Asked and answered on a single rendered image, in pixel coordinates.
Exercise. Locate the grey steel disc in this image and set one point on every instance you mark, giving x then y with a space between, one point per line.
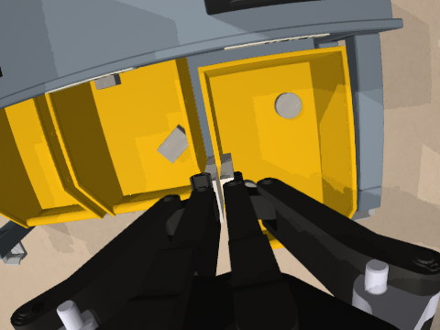
250 183
288 105

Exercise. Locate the yellow bin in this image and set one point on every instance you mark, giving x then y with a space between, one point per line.
314 152
109 137
30 195

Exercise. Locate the dark grey metal shelf rack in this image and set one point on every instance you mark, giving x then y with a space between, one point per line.
41 40

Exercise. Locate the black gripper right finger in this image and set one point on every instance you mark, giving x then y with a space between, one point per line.
396 281

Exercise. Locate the black tool case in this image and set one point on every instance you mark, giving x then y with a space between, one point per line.
221 6

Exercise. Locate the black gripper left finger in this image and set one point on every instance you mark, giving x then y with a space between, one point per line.
104 284

